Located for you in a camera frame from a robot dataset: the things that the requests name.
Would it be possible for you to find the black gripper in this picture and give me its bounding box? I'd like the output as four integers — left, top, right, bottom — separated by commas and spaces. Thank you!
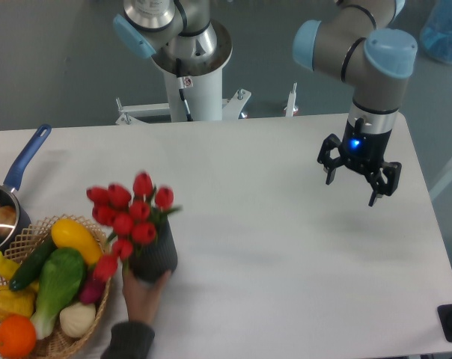
317, 122, 402, 206

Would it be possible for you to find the dark grey ribbed vase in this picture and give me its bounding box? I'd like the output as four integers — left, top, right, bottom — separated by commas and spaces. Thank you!
129, 221, 178, 283

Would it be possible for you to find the red tulip bouquet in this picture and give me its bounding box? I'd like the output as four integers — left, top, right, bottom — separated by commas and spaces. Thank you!
86, 171, 180, 282

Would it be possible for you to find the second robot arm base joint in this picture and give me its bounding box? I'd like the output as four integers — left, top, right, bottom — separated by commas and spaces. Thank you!
113, 1, 232, 77

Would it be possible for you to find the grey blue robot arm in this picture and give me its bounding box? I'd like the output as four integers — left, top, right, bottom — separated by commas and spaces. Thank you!
292, 1, 418, 206

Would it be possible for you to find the dark grey sleeve forearm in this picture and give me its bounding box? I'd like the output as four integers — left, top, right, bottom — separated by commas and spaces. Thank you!
100, 321, 155, 359

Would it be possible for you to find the person's hand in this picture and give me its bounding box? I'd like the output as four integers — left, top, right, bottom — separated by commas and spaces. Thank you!
122, 270, 171, 326

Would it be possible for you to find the blue plastic bag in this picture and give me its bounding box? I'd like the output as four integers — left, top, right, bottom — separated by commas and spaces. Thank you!
420, 0, 452, 64

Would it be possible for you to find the pink radish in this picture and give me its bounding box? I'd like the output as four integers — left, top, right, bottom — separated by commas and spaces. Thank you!
79, 276, 106, 304

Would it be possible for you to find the yellow squash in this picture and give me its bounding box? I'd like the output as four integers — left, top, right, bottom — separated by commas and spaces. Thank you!
51, 218, 103, 266

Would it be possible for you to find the green bok choy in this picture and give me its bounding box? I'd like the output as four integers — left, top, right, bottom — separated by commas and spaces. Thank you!
31, 248, 86, 340

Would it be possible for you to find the white garlic bulb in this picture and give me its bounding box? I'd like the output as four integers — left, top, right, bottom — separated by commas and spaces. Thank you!
59, 302, 96, 338

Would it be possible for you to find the green cucumber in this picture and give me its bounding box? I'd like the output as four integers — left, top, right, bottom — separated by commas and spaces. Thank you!
9, 237, 57, 292

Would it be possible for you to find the bread roll in pan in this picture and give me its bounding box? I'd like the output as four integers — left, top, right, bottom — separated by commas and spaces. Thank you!
0, 206, 16, 239

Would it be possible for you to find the yellow banana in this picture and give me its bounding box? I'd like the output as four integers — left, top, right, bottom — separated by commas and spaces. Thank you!
0, 251, 40, 293

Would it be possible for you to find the yellow pumpkin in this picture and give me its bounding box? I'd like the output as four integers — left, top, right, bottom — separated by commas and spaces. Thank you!
0, 285, 36, 322

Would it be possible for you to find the orange fruit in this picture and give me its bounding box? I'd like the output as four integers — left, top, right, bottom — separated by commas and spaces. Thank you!
0, 315, 37, 358

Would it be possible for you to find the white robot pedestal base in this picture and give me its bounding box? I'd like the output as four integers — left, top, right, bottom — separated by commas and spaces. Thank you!
115, 67, 251, 125

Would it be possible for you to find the blue handled saucepan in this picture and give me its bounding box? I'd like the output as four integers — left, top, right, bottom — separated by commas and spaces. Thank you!
0, 124, 52, 251

